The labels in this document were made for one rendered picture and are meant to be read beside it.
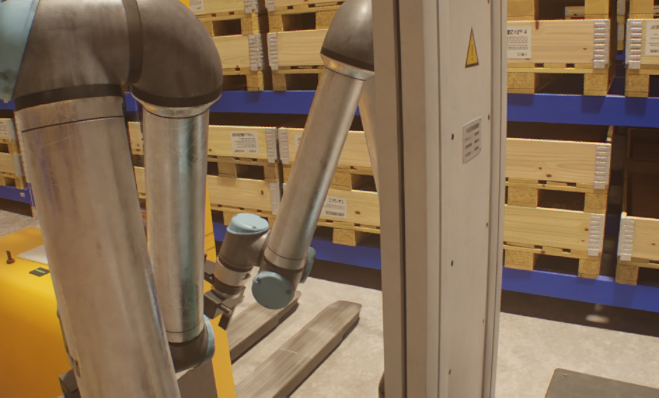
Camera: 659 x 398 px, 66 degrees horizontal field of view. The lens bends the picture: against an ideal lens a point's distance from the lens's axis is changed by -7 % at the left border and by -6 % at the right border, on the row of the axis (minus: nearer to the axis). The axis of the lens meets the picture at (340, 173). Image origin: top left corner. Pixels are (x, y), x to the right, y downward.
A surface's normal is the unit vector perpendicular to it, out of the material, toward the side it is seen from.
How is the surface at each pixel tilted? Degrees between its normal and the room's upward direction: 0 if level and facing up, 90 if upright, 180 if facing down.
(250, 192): 90
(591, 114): 90
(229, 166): 90
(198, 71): 104
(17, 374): 74
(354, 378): 0
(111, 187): 81
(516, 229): 90
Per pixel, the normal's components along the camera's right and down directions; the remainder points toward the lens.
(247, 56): -0.46, 0.24
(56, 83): 0.30, 0.07
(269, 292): -0.15, 0.33
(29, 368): -0.47, -0.04
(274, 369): -0.05, -0.97
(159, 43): 0.60, 0.38
